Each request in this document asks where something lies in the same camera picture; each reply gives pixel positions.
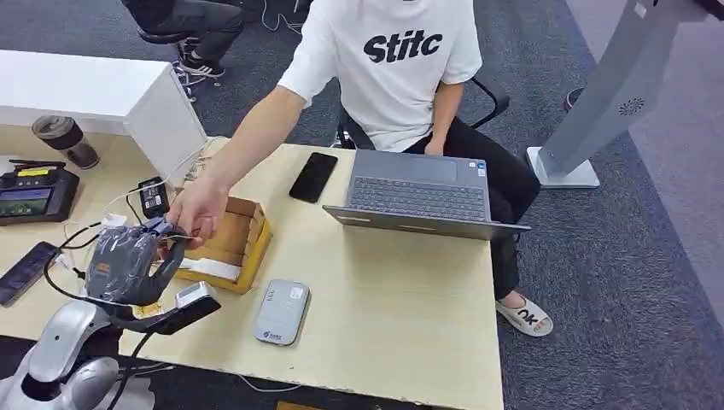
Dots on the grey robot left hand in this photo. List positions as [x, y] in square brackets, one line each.
[127, 266]

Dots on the white card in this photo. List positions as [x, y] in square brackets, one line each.
[184, 236]

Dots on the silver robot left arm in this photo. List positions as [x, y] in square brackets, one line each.
[62, 345]

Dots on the white plug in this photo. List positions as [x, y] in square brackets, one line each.
[114, 219]

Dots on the black power adapter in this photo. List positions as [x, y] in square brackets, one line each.
[153, 198]

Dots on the white cards stack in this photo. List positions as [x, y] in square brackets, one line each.
[212, 268]

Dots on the person's right hand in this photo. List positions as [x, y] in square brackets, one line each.
[198, 209]

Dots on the person's hand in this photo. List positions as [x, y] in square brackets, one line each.
[434, 148]
[198, 209]

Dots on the dark smartphone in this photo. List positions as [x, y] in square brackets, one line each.
[25, 273]

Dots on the black controller with screen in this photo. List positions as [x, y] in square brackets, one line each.
[35, 195]

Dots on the brown box of cards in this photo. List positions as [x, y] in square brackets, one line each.
[240, 237]

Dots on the grey robot torso shell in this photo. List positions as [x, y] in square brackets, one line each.
[136, 399]

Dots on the dark lidded cup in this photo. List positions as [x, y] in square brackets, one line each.
[67, 141]

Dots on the grey card reader device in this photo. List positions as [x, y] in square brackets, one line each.
[282, 312]

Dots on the white cabinet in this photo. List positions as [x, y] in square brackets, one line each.
[96, 93]

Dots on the black office chair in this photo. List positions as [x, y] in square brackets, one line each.
[492, 104]
[184, 73]

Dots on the black smartphone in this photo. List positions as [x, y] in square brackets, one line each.
[313, 177]

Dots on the yellow box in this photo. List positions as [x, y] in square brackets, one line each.
[291, 407]

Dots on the person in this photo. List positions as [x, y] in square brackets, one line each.
[198, 20]
[396, 85]

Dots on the grey laptop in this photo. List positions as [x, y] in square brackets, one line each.
[418, 192]

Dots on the person's left hand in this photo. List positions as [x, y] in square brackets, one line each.
[434, 148]

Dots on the black chair caster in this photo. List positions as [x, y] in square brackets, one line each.
[571, 99]

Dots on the grey floor stand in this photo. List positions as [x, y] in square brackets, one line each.
[611, 96]

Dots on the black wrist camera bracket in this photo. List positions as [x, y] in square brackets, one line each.
[169, 321]

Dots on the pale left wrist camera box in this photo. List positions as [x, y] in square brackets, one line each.
[195, 294]

